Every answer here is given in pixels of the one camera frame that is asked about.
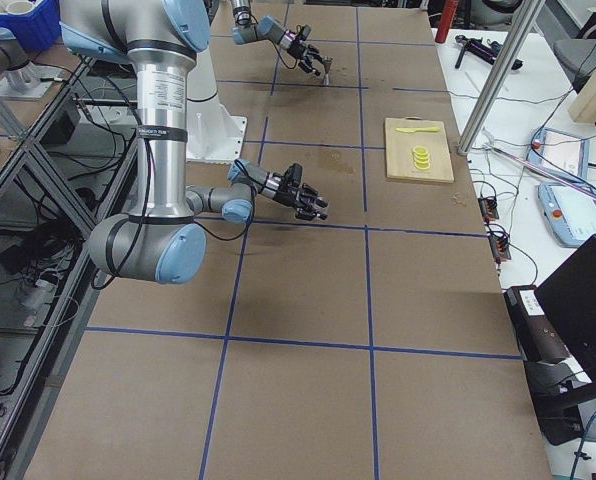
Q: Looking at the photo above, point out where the aluminium frame post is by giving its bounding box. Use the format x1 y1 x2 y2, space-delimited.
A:
457 0 545 156

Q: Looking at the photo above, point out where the far teach pendant tablet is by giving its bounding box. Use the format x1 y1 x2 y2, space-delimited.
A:
526 127 590 181

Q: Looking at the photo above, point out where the blue plastic bin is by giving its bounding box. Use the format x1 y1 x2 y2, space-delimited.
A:
0 1 61 51

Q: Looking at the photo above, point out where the near teach pendant tablet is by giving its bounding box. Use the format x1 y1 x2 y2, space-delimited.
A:
538 182 596 248

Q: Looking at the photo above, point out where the wooden cutting board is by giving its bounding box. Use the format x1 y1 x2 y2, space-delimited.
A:
384 118 454 183

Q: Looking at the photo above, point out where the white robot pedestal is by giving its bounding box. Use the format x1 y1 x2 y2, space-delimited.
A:
186 47 247 164

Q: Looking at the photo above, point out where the teach pendant tablet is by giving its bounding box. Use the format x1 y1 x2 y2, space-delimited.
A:
538 182 596 248
526 127 590 181

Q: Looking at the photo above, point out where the red cylinder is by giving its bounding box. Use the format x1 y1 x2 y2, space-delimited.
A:
435 0 460 44

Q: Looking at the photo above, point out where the grey office chair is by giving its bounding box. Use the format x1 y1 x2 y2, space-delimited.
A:
553 7 596 92

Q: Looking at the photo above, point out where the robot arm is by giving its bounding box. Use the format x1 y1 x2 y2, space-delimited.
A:
60 1 327 284
231 1 332 79

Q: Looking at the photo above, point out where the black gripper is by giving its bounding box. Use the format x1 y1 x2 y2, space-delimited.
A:
283 38 324 76
267 177 329 221

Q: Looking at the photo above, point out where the black handled tool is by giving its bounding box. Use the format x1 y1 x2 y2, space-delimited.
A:
454 35 503 69

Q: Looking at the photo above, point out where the steel jigger measuring cup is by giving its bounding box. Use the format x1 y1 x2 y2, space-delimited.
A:
321 56 333 86

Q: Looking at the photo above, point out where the yellow plastic knife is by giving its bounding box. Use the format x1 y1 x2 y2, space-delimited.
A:
395 126 441 134

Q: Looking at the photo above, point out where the black box with label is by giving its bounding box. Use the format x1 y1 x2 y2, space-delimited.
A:
504 285 570 365

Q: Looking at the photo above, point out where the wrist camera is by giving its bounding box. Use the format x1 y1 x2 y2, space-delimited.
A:
296 25 311 43
283 163 303 189

